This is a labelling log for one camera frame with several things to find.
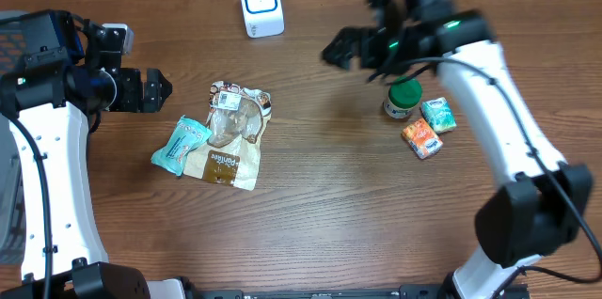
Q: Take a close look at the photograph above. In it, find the mint green wipes pack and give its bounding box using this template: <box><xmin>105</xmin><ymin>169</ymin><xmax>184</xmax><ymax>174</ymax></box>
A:
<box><xmin>150</xmin><ymin>116</ymin><xmax>212</xmax><ymax>177</ymax></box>

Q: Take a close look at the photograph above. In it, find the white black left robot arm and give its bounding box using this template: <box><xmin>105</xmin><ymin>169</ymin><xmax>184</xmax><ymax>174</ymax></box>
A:
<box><xmin>1</xmin><ymin>9</ymin><xmax>198</xmax><ymax>299</ymax></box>

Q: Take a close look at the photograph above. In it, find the white barcode scanner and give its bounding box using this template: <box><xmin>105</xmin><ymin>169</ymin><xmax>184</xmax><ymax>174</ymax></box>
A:
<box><xmin>241</xmin><ymin>0</ymin><xmax>285</xmax><ymax>39</ymax></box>

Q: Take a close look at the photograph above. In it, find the clear bag bread package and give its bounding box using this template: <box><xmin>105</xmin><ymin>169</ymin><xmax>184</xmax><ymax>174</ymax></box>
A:
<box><xmin>183</xmin><ymin>81</ymin><xmax>272</xmax><ymax>191</ymax></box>

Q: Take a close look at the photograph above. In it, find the teal tissue pack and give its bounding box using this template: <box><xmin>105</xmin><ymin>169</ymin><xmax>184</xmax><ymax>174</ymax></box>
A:
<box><xmin>420</xmin><ymin>97</ymin><xmax>457</xmax><ymax>134</ymax></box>

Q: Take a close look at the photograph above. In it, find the green lid clear jar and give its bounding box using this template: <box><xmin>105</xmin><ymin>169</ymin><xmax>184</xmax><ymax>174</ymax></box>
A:
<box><xmin>383</xmin><ymin>78</ymin><xmax>422</xmax><ymax>119</ymax></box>

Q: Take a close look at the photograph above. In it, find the dark grey mesh basket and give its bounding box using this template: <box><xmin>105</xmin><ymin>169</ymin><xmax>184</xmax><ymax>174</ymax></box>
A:
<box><xmin>1</xmin><ymin>11</ymin><xmax>26</xmax><ymax>264</ymax></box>

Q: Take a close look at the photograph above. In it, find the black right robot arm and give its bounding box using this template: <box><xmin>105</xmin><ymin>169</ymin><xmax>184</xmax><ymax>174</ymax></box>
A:
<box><xmin>322</xmin><ymin>0</ymin><xmax>594</xmax><ymax>298</ymax></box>

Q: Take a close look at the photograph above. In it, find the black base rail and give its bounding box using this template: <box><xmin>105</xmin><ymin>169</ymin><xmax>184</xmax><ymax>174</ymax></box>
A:
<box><xmin>197</xmin><ymin>282</ymin><xmax>532</xmax><ymax>299</ymax></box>

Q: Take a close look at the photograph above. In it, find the orange tissue pack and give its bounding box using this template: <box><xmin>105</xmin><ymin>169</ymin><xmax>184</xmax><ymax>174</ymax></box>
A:
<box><xmin>402</xmin><ymin>118</ymin><xmax>443</xmax><ymax>159</ymax></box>

